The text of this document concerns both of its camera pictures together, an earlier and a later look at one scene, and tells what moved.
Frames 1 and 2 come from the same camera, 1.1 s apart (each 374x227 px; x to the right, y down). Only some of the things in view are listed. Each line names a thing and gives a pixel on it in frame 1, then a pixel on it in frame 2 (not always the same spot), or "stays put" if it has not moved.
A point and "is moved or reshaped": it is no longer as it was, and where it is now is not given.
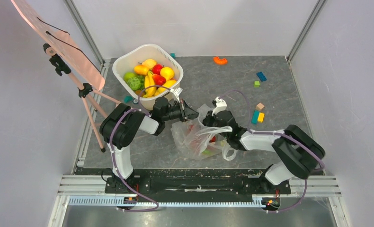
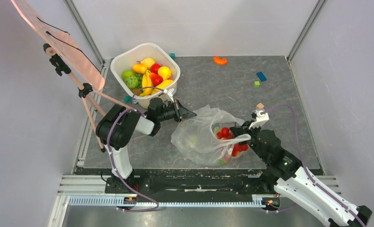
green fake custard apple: (134, 83) stays put
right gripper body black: (212, 117) to (248, 134)
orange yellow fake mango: (142, 70) stays put
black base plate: (198, 181) stays put
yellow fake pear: (167, 73) stays put
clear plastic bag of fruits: (193, 141) is moved or reshaped
